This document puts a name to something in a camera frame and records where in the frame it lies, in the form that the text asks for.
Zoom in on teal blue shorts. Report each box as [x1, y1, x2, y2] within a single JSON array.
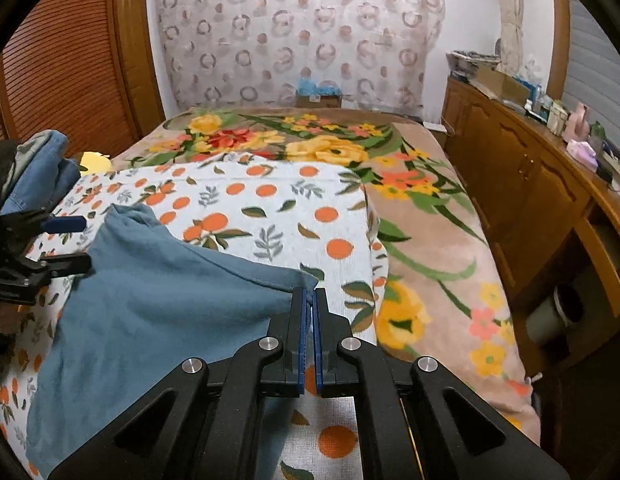
[[26, 205, 317, 476]]

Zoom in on person's left hand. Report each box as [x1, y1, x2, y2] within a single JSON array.
[[0, 302, 35, 336]]

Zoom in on folded blue denim jeans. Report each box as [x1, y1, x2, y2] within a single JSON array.
[[0, 129, 80, 216]]

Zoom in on yellow object beside bed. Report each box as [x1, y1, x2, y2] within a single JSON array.
[[78, 152, 112, 176]]

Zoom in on folded grey-green pants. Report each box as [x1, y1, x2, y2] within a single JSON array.
[[10, 130, 52, 184]]

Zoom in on floral beige blanket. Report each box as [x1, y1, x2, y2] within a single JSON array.
[[113, 108, 541, 440]]

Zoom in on brown louvered wardrobe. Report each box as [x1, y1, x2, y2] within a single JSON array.
[[0, 0, 165, 156]]

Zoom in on orange print white sheet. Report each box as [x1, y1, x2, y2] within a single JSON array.
[[0, 155, 388, 479]]

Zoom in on wooden sideboard cabinet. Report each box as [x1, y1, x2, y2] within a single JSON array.
[[441, 78, 620, 370]]

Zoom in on circle pattern sheer curtain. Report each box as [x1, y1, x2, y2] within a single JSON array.
[[154, 0, 445, 115]]

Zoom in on cardboard box with blue bag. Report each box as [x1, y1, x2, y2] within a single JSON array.
[[296, 78, 342, 108]]

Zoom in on pink tissue pack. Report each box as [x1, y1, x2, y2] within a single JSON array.
[[566, 140, 598, 172]]

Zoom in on white jar on sideboard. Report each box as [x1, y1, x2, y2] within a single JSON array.
[[546, 100, 569, 136]]

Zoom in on cardboard box on sideboard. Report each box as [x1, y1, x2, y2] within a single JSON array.
[[470, 66, 529, 106]]

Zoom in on stack of magazines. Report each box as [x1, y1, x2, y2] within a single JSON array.
[[445, 50, 501, 77]]

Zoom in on grey window blind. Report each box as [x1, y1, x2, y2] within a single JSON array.
[[562, 0, 620, 151]]

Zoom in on beige tied window curtain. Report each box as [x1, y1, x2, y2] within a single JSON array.
[[498, 0, 524, 76]]

